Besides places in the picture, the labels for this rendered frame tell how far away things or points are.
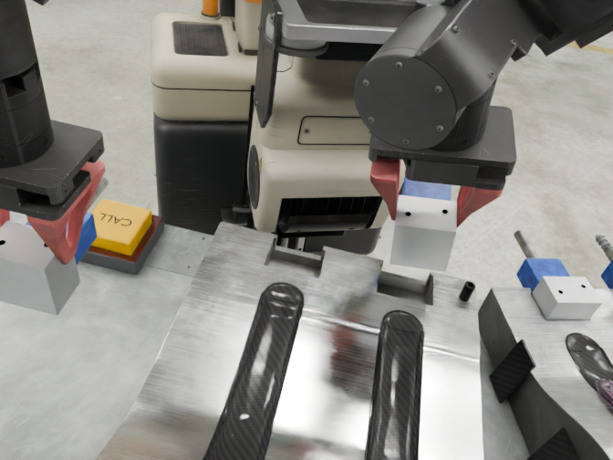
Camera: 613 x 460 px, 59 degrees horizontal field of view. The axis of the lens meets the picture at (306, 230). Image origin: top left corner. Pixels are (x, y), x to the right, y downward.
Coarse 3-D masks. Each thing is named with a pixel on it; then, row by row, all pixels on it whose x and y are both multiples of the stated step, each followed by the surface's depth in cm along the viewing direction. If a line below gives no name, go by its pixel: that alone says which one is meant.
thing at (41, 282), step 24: (96, 192) 48; (0, 240) 39; (24, 240) 40; (0, 264) 38; (24, 264) 38; (48, 264) 38; (72, 264) 42; (0, 288) 41; (24, 288) 40; (48, 288) 39; (72, 288) 43; (48, 312) 41
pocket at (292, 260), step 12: (276, 240) 55; (276, 252) 55; (288, 252) 55; (300, 252) 55; (324, 252) 54; (276, 264) 55; (288, 264) 55; (300, 264) 55; (312, 264) 55; (312, 276) 54
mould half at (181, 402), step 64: (256, 256) 52; (192, 320) 46; (320, 320) 47; (448, 320) 49; (192, 384) 41; (320, 384) 43; (448, 384) 44; (128, 448) 36; (192, 448) 37; (320, 448) 39; (448, 448) 41
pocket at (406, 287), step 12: (384, 276) 54; (396, 276) 54; (432, 276) 53; (384, 288) 55; (396, 288) 55; (408, 288) 55; (420, 288) 54; (432, 288) 52; (420, 300) 54; (432, 300) 51
